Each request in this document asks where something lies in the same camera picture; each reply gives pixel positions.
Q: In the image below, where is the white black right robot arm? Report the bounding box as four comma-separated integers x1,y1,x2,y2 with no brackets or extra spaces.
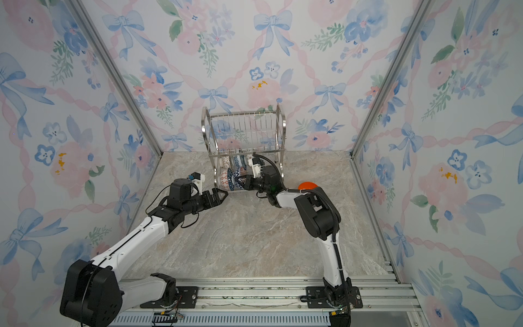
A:
234,166,356,307

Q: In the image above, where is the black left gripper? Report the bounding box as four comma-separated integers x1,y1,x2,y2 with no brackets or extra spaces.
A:
184,187,228,216

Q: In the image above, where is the red geometric pattern bowl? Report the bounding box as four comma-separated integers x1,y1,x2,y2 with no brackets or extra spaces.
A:
219,169,230,191

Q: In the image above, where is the aluminium corner post left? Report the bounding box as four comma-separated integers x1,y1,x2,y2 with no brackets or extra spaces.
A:
65,0,163,157

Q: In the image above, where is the maroon white pattern bowl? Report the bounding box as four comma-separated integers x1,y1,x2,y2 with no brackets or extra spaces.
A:
220,155,232,169

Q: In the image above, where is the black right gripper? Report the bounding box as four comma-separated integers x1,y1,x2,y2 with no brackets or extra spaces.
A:
236,174,272,195

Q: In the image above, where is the aluminium corner post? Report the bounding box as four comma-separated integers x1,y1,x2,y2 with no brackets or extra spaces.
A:
65,0,163,157
350,0,433,160

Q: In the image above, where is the steel wire dish rack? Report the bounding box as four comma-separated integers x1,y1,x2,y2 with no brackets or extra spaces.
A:
201,104,287,189

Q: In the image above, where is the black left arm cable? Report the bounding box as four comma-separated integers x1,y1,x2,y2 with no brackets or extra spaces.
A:
144,183,201,230

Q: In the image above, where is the blue floral bowl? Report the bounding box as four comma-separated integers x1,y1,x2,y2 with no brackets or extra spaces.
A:
230,154,247,170

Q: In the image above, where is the aluminium corner post right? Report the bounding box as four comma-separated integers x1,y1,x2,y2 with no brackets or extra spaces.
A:
350,0,433,160

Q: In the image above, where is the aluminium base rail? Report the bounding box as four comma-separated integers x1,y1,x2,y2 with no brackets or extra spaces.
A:
88,277,428,326

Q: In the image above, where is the orange plastic bowl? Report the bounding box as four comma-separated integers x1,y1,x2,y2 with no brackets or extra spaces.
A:
298,181,318,190

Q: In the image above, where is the blue geometric pattern bowl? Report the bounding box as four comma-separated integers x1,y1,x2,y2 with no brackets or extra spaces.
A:
227,168,246,191

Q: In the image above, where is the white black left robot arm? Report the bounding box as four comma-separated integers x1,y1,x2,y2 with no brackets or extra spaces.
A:
59,178,228,326

